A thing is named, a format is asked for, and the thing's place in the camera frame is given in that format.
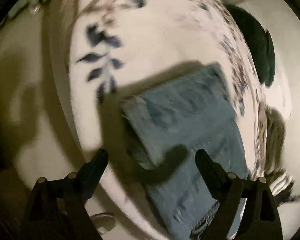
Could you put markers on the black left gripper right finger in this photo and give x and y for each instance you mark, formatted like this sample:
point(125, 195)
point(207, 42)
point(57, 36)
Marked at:
point(260, 218)

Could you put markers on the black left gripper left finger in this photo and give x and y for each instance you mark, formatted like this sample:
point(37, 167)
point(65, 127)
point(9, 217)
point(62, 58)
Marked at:
point(55, 209)

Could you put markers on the blue denim jeans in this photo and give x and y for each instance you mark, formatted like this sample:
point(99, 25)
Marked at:
point(164, 127)

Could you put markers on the olive grey folded pants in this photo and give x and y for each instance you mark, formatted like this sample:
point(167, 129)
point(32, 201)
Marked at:
point(276, 132)

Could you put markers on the dark green folded duvet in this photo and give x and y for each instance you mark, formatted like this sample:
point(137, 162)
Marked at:
point(259, 42)

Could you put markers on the white floral bed blanket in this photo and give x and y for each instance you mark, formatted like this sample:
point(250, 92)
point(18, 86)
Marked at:
point(105, 50)

